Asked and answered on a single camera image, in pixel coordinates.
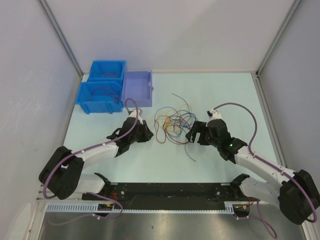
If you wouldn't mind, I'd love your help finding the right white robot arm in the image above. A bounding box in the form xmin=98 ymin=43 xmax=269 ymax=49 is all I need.
xmin=185 ymin=119 xmax=320 ymax=225

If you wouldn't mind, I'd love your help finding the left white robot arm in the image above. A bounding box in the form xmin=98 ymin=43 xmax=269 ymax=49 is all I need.
xmin=38 ymin=117 xmax=154 ymax=200

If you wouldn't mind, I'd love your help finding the lavender plastic tray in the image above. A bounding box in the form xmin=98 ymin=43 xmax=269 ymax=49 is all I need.
xmin=121 ymin=71 xmax=153 ymax=108

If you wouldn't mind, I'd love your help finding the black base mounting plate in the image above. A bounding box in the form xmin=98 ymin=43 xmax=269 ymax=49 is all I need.
xmin=98 ymin=182 xmax=256 ymax=211

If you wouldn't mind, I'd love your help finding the front blue plastic bin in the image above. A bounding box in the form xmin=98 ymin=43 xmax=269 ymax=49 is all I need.
xmin=75 ymin=81 xmax=123 ymax=114

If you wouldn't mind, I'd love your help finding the blue plastic bin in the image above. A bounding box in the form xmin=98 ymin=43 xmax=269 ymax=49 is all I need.
xmin=87 ymin=60 xmax=127 ymax=82
xmin=75 ymin=81 xmax=123 ymax=114

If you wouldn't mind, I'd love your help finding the rear blue plastic bin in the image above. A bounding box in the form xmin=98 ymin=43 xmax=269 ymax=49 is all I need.
xmin=87 ymin=60 xmax=127 ymax=82

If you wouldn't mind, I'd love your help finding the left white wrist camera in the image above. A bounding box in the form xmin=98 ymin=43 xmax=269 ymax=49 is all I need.
xmin=128 ymin=108 xmax=143 ymax=124

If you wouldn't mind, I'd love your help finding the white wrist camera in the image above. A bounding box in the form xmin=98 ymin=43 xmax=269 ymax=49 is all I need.
xmin=128 ymin=108 xmax=143 ymax=124
xmin=207 ymin=108 xmax=222 ymax=122

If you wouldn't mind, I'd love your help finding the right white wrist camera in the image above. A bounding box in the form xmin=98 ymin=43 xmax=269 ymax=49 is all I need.
xmin=207 ymin=108 xmax=222 ymax=122

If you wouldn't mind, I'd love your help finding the yellow cable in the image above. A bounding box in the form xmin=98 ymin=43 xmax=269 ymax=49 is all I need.
xmin=159 ymin=104 xmax=193 ymax=133

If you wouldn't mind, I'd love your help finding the light blue cable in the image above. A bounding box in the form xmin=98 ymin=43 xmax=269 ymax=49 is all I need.
xmin=154 ymin=107 xmax=197 ymax=140

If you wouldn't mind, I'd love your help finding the grey slotted cable duct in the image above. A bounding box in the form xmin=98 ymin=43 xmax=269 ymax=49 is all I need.
xmin=46 ymin=202 xmax=250 ymax=215

